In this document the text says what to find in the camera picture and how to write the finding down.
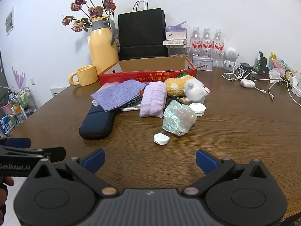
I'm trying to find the navy zip pouch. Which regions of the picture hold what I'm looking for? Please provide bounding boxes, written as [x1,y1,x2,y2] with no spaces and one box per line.
[79,105,116,140]

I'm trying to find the wall picture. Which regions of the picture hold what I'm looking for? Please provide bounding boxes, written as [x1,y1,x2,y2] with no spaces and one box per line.
[5,7,14,36]

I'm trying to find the small white case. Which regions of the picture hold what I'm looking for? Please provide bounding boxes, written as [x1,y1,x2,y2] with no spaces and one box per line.
[153,133,170,145]

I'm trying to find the person's left hand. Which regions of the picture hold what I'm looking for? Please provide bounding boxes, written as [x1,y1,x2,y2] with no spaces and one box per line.
[0,176,15,208]

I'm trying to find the yellow thermos jug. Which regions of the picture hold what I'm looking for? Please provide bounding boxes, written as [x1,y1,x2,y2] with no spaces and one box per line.
[89,16,119,74]

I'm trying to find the yellow mug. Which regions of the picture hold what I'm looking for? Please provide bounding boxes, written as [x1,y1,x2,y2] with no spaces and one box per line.
[68,65,99,86]

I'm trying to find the dried pink flowers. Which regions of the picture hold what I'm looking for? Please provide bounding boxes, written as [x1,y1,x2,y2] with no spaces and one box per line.
[62,0,116,33]

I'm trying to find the printed tin box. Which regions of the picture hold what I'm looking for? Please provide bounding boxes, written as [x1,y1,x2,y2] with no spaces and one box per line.
[192,56,214,71]

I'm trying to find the red cardboard box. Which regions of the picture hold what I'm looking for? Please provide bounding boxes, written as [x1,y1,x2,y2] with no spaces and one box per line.
[98,57,197,87]

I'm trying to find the plush sheep toy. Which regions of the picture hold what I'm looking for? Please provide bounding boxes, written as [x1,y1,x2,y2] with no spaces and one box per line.
[164,75,210,104]

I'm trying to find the lilac towel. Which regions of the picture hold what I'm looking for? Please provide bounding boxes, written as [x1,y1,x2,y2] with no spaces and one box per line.
[139,81,167,118]

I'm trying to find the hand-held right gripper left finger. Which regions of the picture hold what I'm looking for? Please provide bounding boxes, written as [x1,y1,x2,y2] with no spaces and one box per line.
[27,149,119,197]

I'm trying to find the white threaded jar lid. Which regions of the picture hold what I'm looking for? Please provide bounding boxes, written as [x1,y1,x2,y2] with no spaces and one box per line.
[189,103,207,118]

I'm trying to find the purple wall decal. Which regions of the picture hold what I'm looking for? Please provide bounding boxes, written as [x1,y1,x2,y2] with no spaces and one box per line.
[11,65,27,89]

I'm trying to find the black charger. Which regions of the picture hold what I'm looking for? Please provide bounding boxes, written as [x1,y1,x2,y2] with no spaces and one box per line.
[240,63,253,74]

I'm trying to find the green bottle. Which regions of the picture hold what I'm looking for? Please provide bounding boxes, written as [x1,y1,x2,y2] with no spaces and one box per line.
[255,51,263,70]

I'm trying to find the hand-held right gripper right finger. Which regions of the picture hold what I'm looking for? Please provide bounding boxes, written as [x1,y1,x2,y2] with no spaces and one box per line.
[182,149,274,197]

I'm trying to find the long white cable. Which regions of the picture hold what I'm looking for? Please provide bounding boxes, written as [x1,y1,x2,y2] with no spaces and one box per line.
[254,74,301,105]

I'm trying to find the purple wipes pack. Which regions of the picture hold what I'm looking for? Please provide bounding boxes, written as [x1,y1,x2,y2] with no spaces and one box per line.
[165,21,188,40]

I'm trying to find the white power adapter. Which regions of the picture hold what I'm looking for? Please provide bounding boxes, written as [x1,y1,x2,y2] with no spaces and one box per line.
[288,74,301,97]

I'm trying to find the white plastic bag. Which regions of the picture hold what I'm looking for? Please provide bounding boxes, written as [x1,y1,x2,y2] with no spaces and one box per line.
[269,67,286,83]

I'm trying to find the black paper bag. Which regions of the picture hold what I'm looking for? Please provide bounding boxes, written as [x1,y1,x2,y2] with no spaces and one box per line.
[118,0,169,61]

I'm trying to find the purple knit cloth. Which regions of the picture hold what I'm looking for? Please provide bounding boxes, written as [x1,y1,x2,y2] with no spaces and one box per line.
[91,79,147,112]

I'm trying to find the clear nut container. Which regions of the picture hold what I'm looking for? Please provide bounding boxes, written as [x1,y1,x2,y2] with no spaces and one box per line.
[167,44,190,58]

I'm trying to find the white robot speaker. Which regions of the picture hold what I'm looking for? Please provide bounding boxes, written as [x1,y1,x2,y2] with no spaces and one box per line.
[223,47,240,70]

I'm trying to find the black braided cord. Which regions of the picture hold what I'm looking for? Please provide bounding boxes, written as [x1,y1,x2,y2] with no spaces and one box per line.
[122,96,143,109]

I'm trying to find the white wall vent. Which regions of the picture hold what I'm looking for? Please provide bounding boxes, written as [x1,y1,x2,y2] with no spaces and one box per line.
[50,86,71,97]

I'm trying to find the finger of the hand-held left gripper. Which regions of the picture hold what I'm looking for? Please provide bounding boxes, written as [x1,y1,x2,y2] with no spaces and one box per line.
[0,138,32,148]
[0,146,66,163]

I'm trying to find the black stand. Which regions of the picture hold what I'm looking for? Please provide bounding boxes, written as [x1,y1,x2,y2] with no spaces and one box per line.
[260,56,271,74]

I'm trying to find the pink mesh flower wrap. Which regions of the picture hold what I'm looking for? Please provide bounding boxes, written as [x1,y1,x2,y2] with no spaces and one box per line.
[113,29,121,52]

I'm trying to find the iridescent plastic bag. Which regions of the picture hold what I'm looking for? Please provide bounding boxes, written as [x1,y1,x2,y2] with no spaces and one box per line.
[162,99,198,136]

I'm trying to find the colourful snack packet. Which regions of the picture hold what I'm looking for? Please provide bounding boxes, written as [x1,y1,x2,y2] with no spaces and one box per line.
[270,52,294,76]

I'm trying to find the white earbuds case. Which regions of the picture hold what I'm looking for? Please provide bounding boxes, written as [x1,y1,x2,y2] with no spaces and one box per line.
[240,79,255,89]

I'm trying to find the storage rack with bottles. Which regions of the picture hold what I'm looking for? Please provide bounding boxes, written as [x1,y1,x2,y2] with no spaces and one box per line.
[0,86,37,137]

